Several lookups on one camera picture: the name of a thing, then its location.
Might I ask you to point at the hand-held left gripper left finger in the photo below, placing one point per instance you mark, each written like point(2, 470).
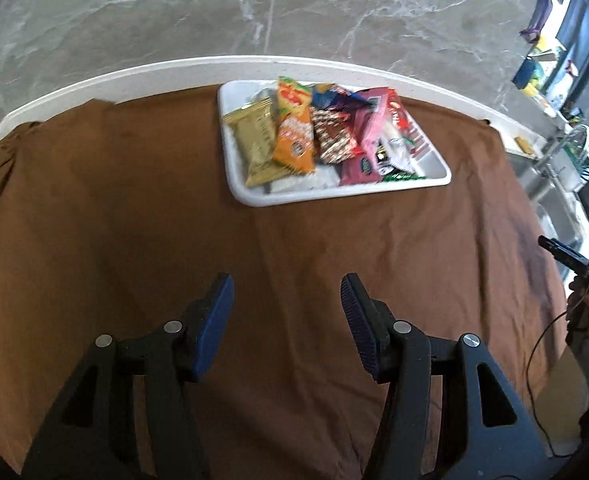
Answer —
point(214, 327)

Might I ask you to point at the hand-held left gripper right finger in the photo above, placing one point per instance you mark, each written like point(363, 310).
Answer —
point(362, 330)

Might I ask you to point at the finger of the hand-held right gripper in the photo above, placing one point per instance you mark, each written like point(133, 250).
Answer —
point(564, 255)

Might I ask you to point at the white plastic tray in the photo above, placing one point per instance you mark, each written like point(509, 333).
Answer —
point(244, 195)

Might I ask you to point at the green-edged clear seed packet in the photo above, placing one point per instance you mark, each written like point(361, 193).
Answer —
point(402, 175)

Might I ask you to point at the clear white cartoon snack packet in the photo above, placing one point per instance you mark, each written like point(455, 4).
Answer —
point(299, 182)

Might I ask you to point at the black snack packet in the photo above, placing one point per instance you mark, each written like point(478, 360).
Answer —
point(388, 155)

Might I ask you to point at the gold snack packet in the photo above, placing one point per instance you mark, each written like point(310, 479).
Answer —
point(254, 145)

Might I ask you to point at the red brown checkered snack packet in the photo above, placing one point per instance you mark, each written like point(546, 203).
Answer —
point(332, 137)

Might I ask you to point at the pink snack packet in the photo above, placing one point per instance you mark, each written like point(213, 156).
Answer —
point(367, 135)

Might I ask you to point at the large red snack packet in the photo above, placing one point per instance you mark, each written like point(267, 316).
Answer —
point(409, 120)

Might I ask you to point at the orange snack packet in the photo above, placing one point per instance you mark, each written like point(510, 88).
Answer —
point(294, 135)

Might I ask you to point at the dark blue snack packet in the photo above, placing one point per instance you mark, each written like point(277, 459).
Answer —
point(334, 99)

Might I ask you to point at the steel sink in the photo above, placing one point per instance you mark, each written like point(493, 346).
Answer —
point(549, 210)

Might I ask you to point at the metal faucet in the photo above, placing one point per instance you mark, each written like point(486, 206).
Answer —
point(571, 150)

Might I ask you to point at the yellow sponge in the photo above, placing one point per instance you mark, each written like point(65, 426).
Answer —
point(524, 144)

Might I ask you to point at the brown cloth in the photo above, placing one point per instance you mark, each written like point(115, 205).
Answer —
point(124, 210)

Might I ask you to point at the yellow oil bottle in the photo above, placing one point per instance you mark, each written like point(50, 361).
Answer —
point(544, 70)

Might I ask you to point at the blue cup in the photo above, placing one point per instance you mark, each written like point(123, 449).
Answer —
point(524, 72)

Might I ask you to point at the purple hanging tool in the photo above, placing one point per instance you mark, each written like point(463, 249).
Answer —
point(536, 20)

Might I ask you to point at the dark window frame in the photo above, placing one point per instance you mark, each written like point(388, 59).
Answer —
point(581, 35)

